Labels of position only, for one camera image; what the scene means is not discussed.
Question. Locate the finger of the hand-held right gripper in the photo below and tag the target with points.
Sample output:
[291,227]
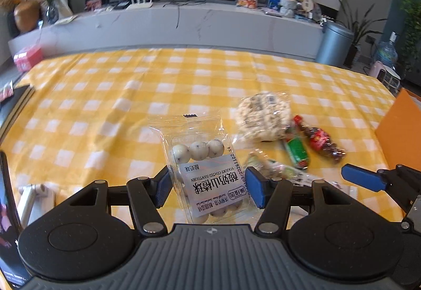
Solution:
[361,176]

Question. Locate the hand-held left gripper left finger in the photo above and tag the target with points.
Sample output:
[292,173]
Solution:
[162,188]

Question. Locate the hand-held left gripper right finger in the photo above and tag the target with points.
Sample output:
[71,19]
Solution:
[256,186]

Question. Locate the clear green snack packet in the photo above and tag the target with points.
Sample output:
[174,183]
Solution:
[279,171]

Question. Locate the white ball candy packet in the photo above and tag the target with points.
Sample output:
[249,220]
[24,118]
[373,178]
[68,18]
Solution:
[204,175]

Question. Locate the green bottle shaped snack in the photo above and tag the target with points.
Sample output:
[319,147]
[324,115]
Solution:
[297,150]

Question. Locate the cola bottle shaped snack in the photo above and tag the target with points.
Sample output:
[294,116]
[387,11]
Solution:
[319,140]

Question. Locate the orange cardboard box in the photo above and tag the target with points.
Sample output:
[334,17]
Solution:
[399,132]

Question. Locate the puffed rice cake packet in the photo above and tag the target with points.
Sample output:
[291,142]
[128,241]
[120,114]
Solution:
[263,114]

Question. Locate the yellow checked tablecloth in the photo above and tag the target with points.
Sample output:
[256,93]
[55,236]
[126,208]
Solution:
[115,96]

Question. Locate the pink space heater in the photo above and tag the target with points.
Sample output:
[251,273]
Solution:
[378,70]

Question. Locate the blue water jug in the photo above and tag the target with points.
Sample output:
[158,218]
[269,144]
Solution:
[388,51]

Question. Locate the white phone stand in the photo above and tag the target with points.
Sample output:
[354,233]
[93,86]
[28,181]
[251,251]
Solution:
[31,198]

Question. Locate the grey blue pedal bin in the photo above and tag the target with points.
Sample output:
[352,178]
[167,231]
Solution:
[334,43]

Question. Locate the long leaf potted plant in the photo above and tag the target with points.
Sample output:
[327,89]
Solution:
[357,27]

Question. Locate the phone with lit screen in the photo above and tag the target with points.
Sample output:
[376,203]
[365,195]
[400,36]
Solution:
[6,217]

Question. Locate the trailing pothos plant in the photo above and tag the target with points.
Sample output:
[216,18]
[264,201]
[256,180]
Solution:
[412,23]

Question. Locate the white marble television console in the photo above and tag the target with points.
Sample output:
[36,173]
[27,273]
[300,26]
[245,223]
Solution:
[197,30]

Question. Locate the glass display plate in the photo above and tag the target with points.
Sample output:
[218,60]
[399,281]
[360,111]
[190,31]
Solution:
[316,12]

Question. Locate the black notebook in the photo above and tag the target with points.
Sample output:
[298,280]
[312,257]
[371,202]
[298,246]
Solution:
[16,96]

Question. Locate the flat book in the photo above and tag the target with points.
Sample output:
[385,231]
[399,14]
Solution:
[273,13]

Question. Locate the small red packet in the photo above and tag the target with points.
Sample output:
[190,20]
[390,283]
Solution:
[6,91]

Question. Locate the white round hand fan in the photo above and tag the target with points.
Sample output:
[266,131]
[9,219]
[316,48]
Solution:
[306,0]

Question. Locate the blue tissue box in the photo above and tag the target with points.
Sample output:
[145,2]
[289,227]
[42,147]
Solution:
[273,2]

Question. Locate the black set-top box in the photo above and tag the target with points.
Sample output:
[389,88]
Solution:
[121,5]

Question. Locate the pink box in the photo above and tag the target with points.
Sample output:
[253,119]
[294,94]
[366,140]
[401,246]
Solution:
[28,58]

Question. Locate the sheet of paper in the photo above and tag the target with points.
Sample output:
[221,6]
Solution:
[65,19]

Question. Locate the small photo card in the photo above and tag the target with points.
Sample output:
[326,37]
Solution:
[93,4]

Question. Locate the brown woven jar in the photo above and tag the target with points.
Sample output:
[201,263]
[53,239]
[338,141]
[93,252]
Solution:
[26,15]

